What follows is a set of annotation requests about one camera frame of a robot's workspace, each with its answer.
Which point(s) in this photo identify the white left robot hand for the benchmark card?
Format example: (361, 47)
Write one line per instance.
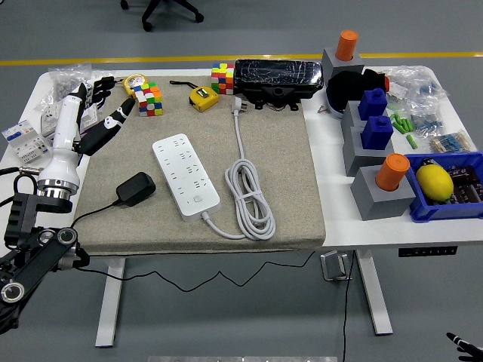
(64, 139)

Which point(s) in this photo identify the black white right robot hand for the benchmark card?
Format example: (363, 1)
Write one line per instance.
(462, 345)

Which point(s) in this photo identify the black plug adapter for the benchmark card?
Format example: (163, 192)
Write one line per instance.
(136, 188)

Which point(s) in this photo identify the white power strip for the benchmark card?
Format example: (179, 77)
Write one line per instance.
(185, 177)

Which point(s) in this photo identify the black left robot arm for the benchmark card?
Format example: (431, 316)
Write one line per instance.
(34, 249)

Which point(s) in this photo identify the white blue circuit breaker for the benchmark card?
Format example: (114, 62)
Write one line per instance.
(22, 143)

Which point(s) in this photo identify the clear bag of metal nuts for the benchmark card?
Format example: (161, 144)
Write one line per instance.
(69, 75)

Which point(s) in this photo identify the round yellow tape measure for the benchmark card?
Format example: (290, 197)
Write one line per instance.
(135, 83)

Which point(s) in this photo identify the twisted colourful puzzle cube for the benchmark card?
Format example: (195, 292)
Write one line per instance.
(149, 100)

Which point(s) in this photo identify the black table control panel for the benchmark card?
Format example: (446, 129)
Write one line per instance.
(428, 251)

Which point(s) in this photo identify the white table leg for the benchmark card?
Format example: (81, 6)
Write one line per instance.
(107, 309)
(373, 298)

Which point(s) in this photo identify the blue plastic bin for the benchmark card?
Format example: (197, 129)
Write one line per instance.
(426, 211)

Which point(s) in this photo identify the square yellow tape measure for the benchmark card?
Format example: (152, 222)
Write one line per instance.
(203, 99)

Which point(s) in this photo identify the silver metal hook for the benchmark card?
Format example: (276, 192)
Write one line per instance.
(332, 265)

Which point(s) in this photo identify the black office chair base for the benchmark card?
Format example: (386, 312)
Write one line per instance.
(152, 11)

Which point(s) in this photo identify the dark brown capacitors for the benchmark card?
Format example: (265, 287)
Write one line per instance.
(466, 184)

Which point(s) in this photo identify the yellow lemon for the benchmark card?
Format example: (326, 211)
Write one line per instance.
(434, 183)

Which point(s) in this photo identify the grey block with round hole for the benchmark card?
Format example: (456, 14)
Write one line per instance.
(377, 203)
(334, 64)

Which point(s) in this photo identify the orange cylinder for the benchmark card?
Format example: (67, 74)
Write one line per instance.
(346, 45)
(392, 171)

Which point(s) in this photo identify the clear bag of taped resistors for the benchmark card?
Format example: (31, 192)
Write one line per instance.
(453, 143)

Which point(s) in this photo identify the green cylinder peg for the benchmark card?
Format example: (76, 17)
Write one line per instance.
(408, 125)
(411, 142)
(398, 126)
(395, 117)

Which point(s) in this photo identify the grey-brown fabric mat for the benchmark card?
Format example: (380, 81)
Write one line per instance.
(279, 158)

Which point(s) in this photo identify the grey block with square hole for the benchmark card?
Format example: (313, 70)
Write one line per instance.
(350, 117)
(354, 156)

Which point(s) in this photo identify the black film-wrapped device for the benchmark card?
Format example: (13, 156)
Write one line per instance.
(275, 75)

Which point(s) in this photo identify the clear bag of blue resistors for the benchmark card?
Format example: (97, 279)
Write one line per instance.
(426, 120)

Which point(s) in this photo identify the blue stepped block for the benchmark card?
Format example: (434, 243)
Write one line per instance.
(373, 105)
(377, 134)

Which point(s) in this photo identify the large clear parts bag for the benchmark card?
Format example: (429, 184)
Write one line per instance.
(415, 83)

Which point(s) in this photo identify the black fabric cap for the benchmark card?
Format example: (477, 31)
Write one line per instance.
(347, 88)

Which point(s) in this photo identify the white wall socket panel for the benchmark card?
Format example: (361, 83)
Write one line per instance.
(49, 118)

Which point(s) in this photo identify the white wall switch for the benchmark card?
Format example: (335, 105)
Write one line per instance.
(89, 118)

